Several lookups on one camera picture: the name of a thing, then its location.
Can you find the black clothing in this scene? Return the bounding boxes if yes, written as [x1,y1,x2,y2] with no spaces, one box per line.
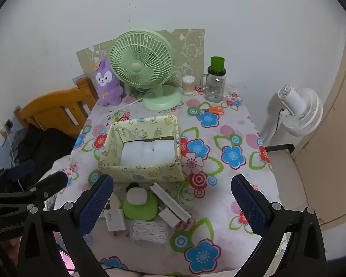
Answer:
[16,125,77,179]

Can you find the green rounded case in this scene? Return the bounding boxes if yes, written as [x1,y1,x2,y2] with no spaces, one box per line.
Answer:
[123,192,158,220]

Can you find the white printed tote bag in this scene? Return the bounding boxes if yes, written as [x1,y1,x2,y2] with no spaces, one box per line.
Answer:
[43,154,74,211]

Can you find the cream round cartoon coaster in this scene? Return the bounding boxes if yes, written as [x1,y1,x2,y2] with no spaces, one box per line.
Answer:
[105,182,142,210]

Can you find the beige patterned board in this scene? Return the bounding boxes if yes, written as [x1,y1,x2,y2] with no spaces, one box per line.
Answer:
[76,29,206,88]

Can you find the white standing fan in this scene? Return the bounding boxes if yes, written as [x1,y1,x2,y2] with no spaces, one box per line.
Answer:
[259,84,323,146]

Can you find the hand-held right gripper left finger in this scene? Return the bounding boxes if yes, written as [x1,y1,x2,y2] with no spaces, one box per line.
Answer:
[17,174,116,277]

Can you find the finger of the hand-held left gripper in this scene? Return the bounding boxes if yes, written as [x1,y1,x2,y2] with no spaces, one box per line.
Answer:
[0,159,36,187]
[0,171,69,208]

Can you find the beige wooden cabinet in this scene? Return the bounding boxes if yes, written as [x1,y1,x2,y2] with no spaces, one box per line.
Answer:
[288,32,346,231]

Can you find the green desk fan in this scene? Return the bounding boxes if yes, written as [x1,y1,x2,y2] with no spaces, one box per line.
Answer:
[110,30,183,111]

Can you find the white rounded earbuds case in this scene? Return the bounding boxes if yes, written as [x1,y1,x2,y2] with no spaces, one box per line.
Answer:
[126,188,148,206]

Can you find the orange handled scissors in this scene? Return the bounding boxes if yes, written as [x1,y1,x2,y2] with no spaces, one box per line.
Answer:
[200,106,224,114]

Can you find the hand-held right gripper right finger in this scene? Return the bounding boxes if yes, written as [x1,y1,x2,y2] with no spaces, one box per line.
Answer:
[231,174,328,277]

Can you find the glass mug jar green lid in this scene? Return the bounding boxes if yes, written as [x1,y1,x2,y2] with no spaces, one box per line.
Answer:
[201,56,227,102]

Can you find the white plastic rack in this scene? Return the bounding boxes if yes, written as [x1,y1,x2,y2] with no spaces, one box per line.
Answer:
[149,182,192,223]

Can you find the yellow patterned storage box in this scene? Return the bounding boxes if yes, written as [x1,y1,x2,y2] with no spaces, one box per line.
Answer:
[98,115,184,183]

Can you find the purple plush toy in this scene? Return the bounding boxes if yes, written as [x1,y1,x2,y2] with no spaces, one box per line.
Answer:
[93,58,124,106]

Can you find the clear box of floss picks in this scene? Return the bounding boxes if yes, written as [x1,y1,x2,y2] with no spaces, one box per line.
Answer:
[130,220,169,244]

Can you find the wooden chair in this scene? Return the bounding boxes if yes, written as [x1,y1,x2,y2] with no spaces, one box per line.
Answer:
[14,77,99,139]

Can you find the black fan power cable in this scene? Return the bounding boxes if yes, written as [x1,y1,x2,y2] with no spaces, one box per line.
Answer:
[272,108,286,139]

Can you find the floral tablecloth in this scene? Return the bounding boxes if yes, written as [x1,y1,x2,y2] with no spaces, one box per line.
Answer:
[53,85,280,276]

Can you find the cotton swab jar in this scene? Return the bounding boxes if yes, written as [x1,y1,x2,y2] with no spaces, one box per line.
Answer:
[182,75,195,95]

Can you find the white cube charger adapter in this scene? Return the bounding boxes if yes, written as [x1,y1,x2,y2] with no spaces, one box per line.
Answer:
[158,206,181,228]

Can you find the white fan cord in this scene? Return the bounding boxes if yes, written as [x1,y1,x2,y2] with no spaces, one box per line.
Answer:
[115,91,158,113]

